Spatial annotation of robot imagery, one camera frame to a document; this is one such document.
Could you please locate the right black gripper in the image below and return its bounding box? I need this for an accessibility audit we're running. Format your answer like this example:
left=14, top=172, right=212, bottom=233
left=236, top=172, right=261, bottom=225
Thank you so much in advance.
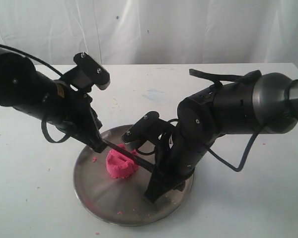
left=143, top=123, right=224, bottom=203

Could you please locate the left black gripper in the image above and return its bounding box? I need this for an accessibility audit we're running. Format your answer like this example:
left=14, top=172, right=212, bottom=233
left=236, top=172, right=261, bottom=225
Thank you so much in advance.
left=40, top=74, right=106, bottom=152

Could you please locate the pink dough lump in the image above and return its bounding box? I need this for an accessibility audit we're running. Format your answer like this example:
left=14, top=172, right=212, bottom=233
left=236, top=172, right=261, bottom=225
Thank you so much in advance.
left=106, top=149, right=139, bottom=179

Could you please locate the black kitchen knife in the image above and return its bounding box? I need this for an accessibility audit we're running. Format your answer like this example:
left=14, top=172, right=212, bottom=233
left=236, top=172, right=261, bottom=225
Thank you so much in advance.
left=103, top=139, right=154, bottom=173

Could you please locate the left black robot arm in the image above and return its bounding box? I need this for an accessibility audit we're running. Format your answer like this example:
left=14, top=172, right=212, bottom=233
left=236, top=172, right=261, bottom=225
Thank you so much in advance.
left=0, top=44, right=110, bottom=153

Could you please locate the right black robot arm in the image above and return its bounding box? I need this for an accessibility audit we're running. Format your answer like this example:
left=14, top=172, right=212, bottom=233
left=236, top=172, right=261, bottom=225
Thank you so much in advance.
left=145, top=69, right=298, bottom=202

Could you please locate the round stainless steel plate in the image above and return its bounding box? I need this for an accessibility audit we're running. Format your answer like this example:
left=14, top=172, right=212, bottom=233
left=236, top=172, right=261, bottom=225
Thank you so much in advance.
left=74, top=124, right=195, bottom=227

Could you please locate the white backdrop curtain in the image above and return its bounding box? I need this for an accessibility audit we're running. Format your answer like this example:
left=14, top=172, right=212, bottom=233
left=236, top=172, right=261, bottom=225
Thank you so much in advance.
left=0, top=0, right=298, bottom=67

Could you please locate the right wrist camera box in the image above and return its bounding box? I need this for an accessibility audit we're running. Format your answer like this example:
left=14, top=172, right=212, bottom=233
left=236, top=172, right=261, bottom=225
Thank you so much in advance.
left=121, top=111, right=175, bottom=151

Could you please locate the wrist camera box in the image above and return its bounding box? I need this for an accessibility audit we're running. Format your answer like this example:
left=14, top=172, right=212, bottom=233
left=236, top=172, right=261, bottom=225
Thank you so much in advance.
left=70, top=52, right=111, bottom=92
left=121, top=111, right=175, bottom=151

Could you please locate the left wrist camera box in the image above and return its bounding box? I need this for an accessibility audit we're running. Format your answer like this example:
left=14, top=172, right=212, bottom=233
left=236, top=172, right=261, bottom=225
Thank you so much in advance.
left=70, top=52, right=111, bottom=92

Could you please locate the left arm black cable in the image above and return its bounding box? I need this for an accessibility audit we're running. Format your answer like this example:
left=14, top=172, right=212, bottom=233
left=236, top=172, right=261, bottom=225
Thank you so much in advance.
left=0, top=42, right=70, bottom=144

